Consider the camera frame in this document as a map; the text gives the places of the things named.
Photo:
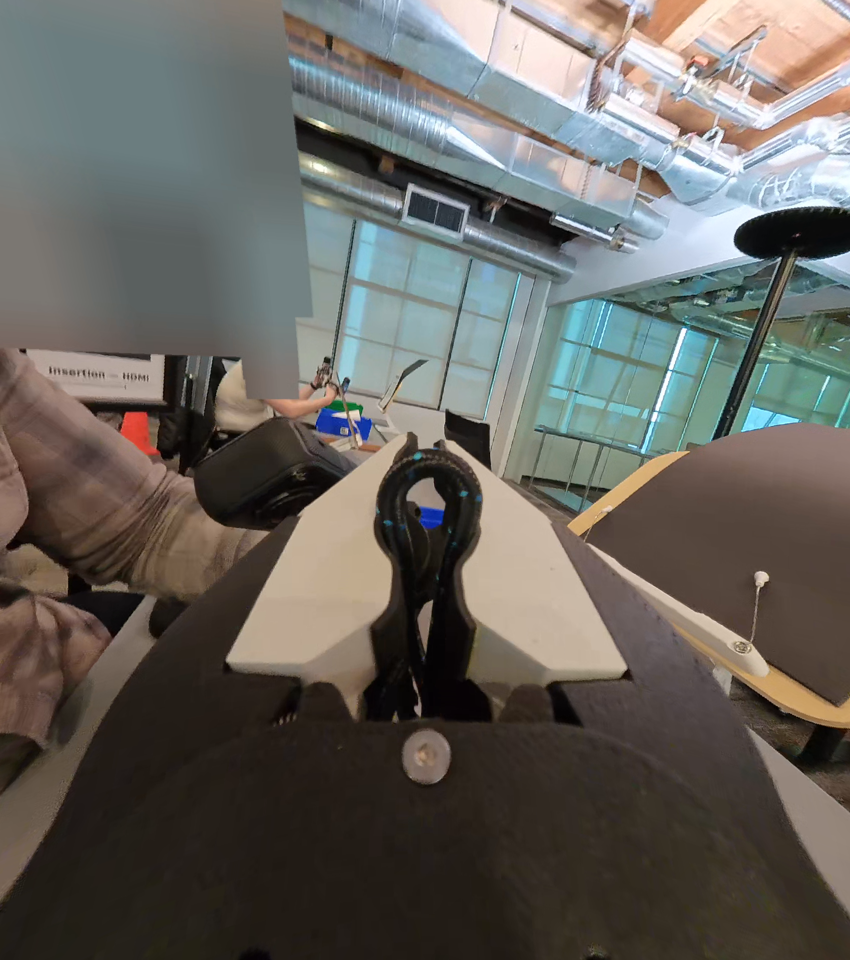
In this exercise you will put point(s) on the person's plaid shirt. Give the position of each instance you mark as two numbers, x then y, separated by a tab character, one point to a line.
5	600

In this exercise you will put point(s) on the blue plastic bin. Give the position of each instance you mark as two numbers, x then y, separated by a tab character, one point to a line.
431	518

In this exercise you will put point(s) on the person's left forearm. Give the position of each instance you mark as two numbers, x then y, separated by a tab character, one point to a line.
155	533

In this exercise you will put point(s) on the orange traffic cone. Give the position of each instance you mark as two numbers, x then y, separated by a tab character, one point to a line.
139	435

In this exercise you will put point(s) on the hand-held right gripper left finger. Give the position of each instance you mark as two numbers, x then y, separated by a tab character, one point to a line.
313	600

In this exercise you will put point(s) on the blue desk bin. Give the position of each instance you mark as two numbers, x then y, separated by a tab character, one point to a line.
343	423

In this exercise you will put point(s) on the black wood-edged board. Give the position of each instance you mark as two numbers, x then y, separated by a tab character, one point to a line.
785	540

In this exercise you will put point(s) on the black desk lamp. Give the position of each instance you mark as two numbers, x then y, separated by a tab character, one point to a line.
403	383

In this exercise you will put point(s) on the white ceiling vent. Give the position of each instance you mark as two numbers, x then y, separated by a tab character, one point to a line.
435	210

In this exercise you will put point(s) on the black floor lamp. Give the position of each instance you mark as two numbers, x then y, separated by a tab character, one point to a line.
803	233

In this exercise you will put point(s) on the silver ceiling duct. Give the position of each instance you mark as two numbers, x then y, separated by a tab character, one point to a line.
365	188
395	105

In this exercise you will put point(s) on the black high-back chair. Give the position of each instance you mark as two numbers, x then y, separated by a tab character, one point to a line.
467	438

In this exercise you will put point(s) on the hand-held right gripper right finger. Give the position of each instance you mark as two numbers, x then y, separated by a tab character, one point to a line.
545	600

